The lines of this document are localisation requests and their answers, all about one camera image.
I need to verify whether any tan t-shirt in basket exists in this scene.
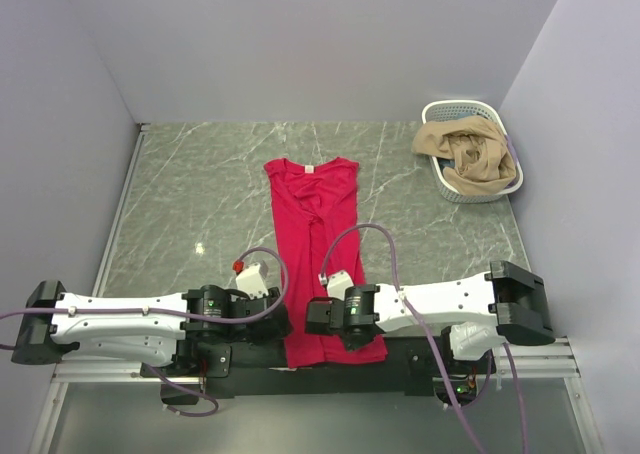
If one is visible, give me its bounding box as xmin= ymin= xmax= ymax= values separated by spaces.
xmin=412 ymin=116 xmax=517 ymax=196

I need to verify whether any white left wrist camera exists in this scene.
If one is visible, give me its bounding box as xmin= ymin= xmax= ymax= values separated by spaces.
xmin=233 ymin=260 xmax=268 ymax=299

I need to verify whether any white perforated laundry basket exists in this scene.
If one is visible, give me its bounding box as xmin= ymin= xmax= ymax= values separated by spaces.
xmin=412 ymin=99 xmax=524 ymax=203

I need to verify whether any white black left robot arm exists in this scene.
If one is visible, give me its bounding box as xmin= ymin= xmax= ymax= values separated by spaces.
xmin=10 ymin=280 xmax=292 ymax=376

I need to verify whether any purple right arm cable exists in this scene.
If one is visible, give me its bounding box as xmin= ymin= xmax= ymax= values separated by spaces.
xmin=319 ymin=222 xmax=531 ymax=454

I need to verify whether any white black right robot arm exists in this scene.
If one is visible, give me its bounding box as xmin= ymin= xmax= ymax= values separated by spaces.
xmin=305 ymin=261 xmax=556 ymax=373

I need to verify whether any aluminium frame rail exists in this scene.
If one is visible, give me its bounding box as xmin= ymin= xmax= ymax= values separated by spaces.
xmin=51 ymin=338 xmax=581 ymax=384

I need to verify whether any red t-shirt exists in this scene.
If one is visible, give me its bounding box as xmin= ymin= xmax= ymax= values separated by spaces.
xmin=264 ymin=157 xmax=387 ymax=368

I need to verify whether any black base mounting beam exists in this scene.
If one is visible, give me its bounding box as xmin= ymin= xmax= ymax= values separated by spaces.
xmin=159 ymin=337 xmax=443 ymax=399

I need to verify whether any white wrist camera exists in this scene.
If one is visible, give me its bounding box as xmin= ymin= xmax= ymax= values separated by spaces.
xmin=233 ymin=260 xmax=268 ymax=299
xmin=319 ymin=270 xmax=354 ymax=301

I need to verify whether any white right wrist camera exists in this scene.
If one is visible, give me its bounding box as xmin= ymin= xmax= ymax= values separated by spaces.
xmin=319 ymin=270 xmax=354 ymax=301

